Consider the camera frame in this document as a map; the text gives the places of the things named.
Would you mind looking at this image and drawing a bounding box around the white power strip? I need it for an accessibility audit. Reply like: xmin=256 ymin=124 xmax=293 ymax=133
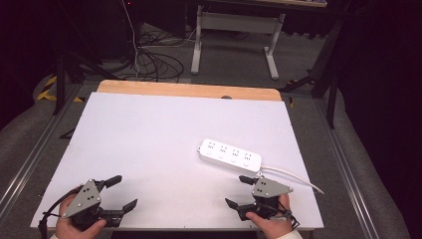
xmin=197 ymin=137 xmax=263 ymax=174

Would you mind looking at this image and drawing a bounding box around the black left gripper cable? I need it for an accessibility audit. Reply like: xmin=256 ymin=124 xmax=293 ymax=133
xmin=37 ymin=184 xmax=84 ymax=239

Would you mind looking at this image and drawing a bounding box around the metal floor rail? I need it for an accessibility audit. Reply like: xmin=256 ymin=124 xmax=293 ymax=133
xmin=313 ymin=98 xmax=381 ymax=239
xmin=0 ymin=83 xmax=84 ymax=217

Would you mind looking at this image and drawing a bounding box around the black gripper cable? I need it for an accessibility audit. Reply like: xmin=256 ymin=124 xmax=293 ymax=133
xmin=37 ymin=184 xmax=84 ymax=239
xmin=265 ymin=201 xmax=301 ymax=231

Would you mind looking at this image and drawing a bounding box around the white power strip cable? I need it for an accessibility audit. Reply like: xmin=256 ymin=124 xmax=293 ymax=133
xmin=259 ymin=164 xmax=325 ymax=195

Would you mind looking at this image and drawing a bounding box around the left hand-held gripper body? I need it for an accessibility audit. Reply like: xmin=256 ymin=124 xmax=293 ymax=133
xmin=61 ymin=178 xmax=122 ymax=232

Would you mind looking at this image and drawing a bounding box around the black metal stand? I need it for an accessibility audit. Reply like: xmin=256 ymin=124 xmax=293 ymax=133
xmin=278 ymin=13 xmax=347 ymax=129

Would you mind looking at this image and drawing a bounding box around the person's right hand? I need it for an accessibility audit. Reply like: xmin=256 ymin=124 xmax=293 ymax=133
xmin=244 ymin=193 xmax=294 ymax=239

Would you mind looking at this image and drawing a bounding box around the person's left hand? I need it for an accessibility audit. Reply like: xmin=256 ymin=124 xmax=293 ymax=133
xmin=54 ymin=193 xmax=107 ymax=239

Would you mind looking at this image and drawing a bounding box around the white board sheet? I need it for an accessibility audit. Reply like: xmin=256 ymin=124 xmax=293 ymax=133
xmin=30 ymin=92 xmax=324 ymax=231

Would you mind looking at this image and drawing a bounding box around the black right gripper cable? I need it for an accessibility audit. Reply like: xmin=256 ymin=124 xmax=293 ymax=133
xmin=265 ymin=201 xmax=301 ymax=231

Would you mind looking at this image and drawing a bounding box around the white metal desk frame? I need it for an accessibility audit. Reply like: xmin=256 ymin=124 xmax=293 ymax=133
xmin=190 ymin=4 xmax=287 ymax=82

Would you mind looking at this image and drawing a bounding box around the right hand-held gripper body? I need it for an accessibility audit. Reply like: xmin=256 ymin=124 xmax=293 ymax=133
xmin=237 ymin=176 xmax=295 ymax=221

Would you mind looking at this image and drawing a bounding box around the black floor cable bundle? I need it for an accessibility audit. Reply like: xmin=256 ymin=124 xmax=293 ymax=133
xmin=131 ymin=23 xmax=197 ymax=84

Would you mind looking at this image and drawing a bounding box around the person's right white sleeve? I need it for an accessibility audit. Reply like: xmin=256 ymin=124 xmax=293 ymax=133
xmin=277 ymin=230 xmax=304 ymax=239

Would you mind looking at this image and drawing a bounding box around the black tripod stand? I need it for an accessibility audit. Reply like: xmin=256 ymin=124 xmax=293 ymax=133
xmin=49 ymin=0 xmax=124 ymax=117

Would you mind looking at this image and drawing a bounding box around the thin white hanging cable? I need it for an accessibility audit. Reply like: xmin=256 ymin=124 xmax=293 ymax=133
xmin=120 ymin=0 xmax=140 ymax=76

